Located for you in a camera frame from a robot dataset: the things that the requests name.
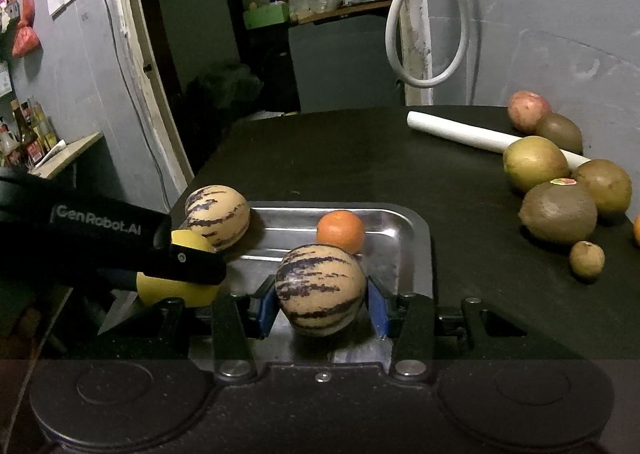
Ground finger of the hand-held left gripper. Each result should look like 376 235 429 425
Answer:
137 241 227 286

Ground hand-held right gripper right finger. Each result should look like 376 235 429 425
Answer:
367 279 531 381

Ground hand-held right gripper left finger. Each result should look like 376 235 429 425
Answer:
150 279 277 381

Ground yellow lemon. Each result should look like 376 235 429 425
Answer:
136 229 221 307

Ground striped pepino melon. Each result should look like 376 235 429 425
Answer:
274 243 367 338
185 185 251 251

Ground metal tray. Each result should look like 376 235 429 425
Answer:
222 203 432 365

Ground large kiwi with sticker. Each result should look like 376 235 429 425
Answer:
518 177 599 245

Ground small brown longan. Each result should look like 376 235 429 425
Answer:
569 241 606 280

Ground yellow-green pear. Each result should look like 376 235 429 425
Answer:
502 135 570 193

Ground round brown pear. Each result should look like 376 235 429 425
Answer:
572 159 633 217

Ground wooden kitchen counter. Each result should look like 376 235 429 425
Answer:
30 131 103 180

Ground row of condiment bottles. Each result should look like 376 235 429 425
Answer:
0 99 58 167

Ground dark plastic bag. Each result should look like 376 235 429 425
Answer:
190 62 264 121

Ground white paper roll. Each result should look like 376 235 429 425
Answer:
406 110 591 170

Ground red plastic bags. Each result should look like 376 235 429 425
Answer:
12 0 41 58

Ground grey cabinet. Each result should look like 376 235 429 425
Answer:
287 14 403 114

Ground red apple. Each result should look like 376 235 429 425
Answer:
507 91 552 132

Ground brown kiwi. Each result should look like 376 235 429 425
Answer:
536 113 584 155

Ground green box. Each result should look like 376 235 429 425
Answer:
243 2 291 29

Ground black wall cable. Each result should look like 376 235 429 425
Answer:
95 0 172 215

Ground white hose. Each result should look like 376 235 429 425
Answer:
385 0 471 88

